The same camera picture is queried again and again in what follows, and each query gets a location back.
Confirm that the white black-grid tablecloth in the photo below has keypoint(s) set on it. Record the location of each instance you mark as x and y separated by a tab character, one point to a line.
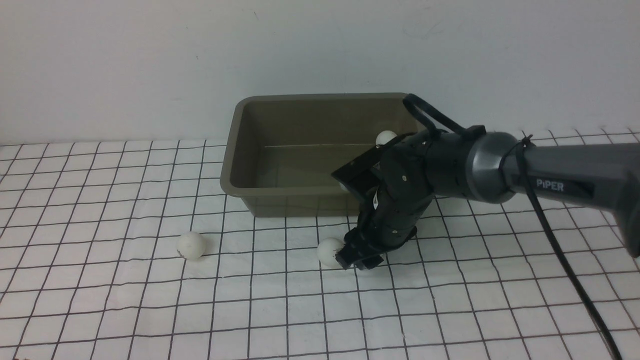
89	271

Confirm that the white ball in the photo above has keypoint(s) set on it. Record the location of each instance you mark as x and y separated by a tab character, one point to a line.
327	250
191	246
385	137

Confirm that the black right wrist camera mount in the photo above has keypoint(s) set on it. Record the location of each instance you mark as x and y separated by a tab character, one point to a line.
362	175

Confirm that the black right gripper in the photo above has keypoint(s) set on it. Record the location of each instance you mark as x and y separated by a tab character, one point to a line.
381	230

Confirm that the olive green plastic bin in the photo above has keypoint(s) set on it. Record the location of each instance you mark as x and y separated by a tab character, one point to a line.
282	149

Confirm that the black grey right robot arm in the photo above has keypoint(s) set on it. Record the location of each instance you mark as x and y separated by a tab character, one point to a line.
395	183

